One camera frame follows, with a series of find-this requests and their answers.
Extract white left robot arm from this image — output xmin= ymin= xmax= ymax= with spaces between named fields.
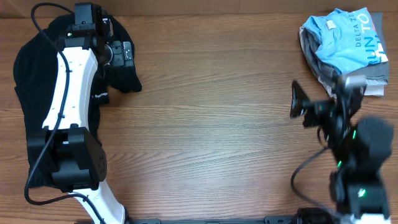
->
xmin=24 ymin=2 xmax=136 ymax=223

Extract white folded garment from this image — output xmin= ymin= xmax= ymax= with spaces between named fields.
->
xmin=299 ymin=27 xmax=389 ymax=98

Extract black t-shirt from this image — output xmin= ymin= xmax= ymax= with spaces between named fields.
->
xmin=13 ymin=14 xmax=142 ymax=188

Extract grey folded shorts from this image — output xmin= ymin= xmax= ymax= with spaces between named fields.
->
xmin=299 ymin=7 xmax=389 ymax=86

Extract light blue t-shirt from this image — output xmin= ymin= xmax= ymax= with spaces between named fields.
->
xmin=301 ymin=7 xmax=389 ymax=75

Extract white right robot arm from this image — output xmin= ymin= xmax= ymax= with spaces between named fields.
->
xmin=290 ymin=75 xmax=394 ymax=223

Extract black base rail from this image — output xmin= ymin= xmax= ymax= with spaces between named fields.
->
xmin=126 ymin=215 xmax=295 ymax=224

